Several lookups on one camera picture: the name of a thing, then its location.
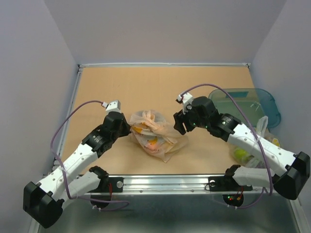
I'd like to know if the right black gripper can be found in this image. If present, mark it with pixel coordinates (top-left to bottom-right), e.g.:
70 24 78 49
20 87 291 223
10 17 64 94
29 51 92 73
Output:
173 102 209 135

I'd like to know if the orange printed plastic bag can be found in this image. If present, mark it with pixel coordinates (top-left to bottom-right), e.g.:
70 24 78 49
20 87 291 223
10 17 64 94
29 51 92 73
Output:
129 110 189 163

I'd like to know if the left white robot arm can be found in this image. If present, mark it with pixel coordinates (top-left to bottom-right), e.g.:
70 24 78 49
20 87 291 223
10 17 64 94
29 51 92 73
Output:
22 112 130 229

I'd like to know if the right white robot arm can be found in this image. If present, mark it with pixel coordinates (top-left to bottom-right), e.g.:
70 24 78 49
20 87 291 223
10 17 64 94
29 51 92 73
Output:
173 93 311 200

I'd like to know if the bag of green fruit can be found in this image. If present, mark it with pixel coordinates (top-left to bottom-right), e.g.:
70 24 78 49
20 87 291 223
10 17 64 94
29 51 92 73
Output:
229 116 281 168

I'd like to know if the teal plastic tray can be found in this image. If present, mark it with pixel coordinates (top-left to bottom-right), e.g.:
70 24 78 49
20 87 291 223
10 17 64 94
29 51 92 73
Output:
208 88 281 129

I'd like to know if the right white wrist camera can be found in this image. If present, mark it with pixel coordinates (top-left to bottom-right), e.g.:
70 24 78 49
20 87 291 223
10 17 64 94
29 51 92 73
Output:
176 92 193 115

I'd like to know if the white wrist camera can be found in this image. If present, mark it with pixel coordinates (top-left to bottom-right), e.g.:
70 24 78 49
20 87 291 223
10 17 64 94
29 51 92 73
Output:
102 100 121 114
176 92 193 115

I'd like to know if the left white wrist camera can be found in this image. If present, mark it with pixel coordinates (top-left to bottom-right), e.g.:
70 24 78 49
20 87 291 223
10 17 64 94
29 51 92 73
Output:
102 100 121 114

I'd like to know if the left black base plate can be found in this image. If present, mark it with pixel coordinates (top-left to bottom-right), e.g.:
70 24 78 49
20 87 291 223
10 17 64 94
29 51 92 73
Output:
90 177 124 193

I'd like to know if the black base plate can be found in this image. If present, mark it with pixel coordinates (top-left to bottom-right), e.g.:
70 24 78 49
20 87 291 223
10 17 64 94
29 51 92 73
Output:
90 177 124 193
205 176 253 192

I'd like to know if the aluminium left rail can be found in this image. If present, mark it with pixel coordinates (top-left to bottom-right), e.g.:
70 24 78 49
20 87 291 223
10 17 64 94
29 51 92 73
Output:
50 67 83 172

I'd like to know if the aluminium rail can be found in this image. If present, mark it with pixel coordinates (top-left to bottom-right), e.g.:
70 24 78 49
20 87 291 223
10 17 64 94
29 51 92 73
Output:
50 67 83 172
78 62 251 68
40 172 298 195

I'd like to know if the aluminium front rail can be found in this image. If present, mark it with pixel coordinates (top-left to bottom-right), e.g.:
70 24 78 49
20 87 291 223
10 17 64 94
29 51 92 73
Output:
40 172 298 195

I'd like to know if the aluminium back rail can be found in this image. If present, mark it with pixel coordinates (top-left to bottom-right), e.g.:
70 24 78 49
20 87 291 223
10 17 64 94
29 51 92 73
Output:
78 62 251 68

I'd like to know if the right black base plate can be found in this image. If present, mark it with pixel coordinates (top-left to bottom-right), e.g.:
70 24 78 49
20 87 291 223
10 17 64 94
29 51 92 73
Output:
205 176 253 192

